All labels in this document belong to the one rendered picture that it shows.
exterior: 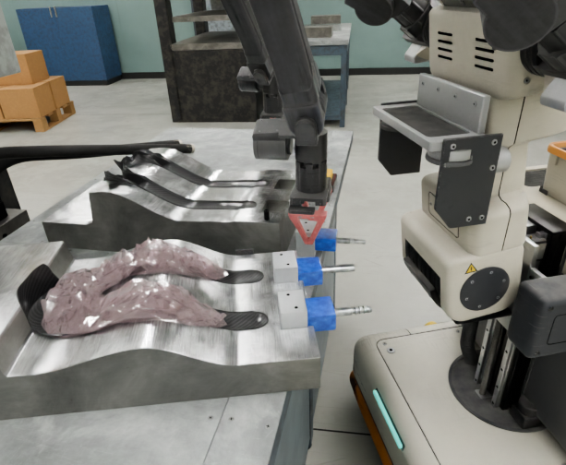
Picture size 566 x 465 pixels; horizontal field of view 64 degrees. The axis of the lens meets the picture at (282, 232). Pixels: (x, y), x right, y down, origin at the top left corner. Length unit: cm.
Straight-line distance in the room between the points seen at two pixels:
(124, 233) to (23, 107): 463
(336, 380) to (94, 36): 674
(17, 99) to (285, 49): 496
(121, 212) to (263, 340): 44
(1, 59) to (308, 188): 102
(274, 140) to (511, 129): 40
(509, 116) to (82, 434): 78
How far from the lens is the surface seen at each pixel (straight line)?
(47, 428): 67
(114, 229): 95
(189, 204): 94
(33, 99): 544
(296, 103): 70
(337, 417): 162
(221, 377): 60
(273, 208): 90
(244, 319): 65
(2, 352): 65
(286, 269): 69
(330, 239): 85
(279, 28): 65
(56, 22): 801
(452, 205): 80
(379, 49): 732
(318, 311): 63
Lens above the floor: 126
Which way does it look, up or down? 29 degrees down
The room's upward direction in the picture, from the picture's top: 3 degrees counter-clockwise
